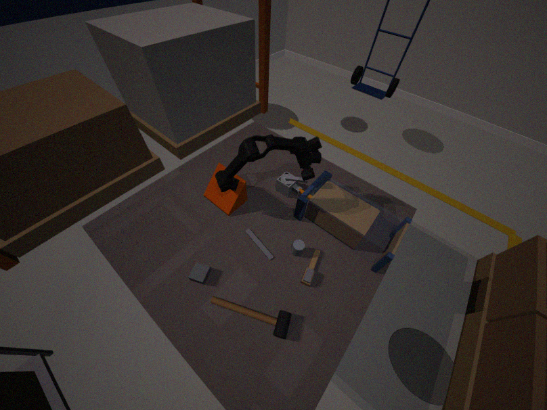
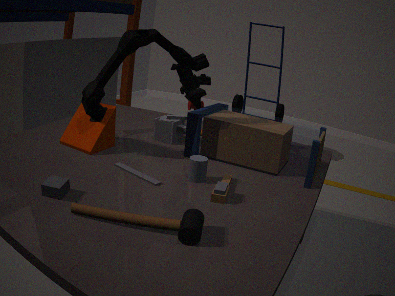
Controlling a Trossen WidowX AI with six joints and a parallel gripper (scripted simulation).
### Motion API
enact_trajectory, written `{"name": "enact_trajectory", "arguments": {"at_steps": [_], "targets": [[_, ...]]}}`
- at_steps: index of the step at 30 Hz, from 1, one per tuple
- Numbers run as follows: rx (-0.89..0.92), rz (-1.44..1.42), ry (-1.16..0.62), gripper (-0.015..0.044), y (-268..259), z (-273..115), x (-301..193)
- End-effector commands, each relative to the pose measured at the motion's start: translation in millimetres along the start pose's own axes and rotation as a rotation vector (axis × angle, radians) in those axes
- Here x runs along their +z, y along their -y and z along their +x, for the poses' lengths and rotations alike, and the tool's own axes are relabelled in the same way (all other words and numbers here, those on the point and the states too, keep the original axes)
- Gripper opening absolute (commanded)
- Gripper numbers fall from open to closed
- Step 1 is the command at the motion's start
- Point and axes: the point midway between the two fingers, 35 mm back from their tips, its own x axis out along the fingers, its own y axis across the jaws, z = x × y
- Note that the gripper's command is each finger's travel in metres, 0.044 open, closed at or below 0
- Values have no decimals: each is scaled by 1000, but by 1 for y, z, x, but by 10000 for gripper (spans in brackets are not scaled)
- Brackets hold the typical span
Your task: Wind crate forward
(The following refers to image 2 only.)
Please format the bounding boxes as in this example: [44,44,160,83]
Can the dark grey cylinder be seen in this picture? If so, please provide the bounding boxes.
[188,155,208,183]

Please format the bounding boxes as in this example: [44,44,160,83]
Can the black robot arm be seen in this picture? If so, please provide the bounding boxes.
[81,29,211,122]

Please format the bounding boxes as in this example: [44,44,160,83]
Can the grey and red crank handle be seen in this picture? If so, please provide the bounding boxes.
[167,101,204,120]

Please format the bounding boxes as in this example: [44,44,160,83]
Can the black-headed mallet with wooden handle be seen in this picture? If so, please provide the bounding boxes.
[70,203,204,246]

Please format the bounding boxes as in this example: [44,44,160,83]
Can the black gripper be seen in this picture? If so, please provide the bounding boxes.
[179,74,207,109]

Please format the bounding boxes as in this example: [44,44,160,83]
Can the grey flat bar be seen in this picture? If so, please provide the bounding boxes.
[114,162,162,186]

